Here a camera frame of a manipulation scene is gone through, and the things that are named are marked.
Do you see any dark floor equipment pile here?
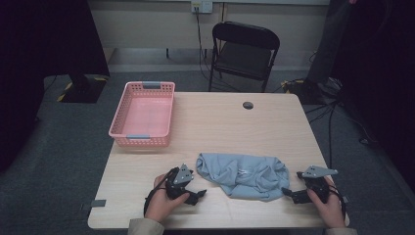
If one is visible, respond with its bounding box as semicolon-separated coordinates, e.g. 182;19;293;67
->
281;77;343;106

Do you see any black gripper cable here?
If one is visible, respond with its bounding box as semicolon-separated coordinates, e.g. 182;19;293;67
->
143;168;174;217
328;184;348;220

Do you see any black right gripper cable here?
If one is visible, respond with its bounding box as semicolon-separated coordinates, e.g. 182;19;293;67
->
328;184;348;220

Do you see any dark curtain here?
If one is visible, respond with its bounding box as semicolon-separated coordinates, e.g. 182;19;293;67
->
330;0;415;192
0;0;111;174

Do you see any black wall outlet cable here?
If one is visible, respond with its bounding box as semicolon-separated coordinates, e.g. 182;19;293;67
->
194;6;213;83

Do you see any light blue printed t-shirt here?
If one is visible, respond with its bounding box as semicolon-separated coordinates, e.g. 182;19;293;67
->
195;152;291;202

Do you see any black floor cable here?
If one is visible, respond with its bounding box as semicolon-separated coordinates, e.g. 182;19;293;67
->
303;100;342;170

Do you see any pink plastic basket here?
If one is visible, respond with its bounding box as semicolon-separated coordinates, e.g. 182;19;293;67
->
108;80;176;148

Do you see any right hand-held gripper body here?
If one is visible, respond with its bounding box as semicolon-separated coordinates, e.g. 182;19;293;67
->
296;164;340;204

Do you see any person's left hand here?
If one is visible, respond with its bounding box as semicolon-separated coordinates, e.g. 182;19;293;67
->
144;173;191;224

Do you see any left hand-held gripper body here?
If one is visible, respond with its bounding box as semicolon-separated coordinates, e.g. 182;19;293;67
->
164;164;195;201

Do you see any person's right hand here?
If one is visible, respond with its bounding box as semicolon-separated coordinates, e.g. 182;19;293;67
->
306;177;346;229

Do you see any black folding chair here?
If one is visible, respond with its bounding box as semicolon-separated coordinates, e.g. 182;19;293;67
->
207;21;281;93

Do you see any black stand base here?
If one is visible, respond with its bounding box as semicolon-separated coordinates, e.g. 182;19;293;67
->
58;72;109;105

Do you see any white wall outlet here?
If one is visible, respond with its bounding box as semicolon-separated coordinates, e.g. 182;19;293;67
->
190;0;214;15

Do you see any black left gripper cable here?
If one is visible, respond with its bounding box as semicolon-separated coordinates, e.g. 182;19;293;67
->
143;168;174;217

